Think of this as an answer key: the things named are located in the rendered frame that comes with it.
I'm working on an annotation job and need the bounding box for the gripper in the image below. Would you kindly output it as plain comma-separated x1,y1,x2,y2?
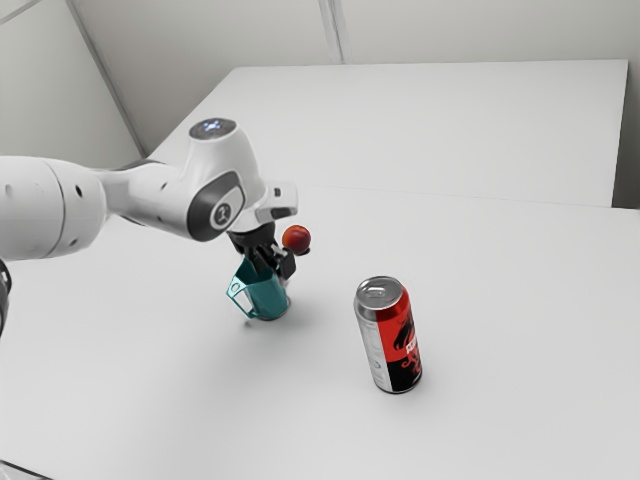
227,222,298,281

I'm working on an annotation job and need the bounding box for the teal faceted mug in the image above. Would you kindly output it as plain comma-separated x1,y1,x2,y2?
225,256,291,322

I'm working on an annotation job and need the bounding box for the red orange peach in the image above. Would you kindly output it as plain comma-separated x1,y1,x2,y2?
281,224,312,253

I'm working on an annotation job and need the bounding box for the red black silver can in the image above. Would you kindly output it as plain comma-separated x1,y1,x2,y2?
353,275,423,395

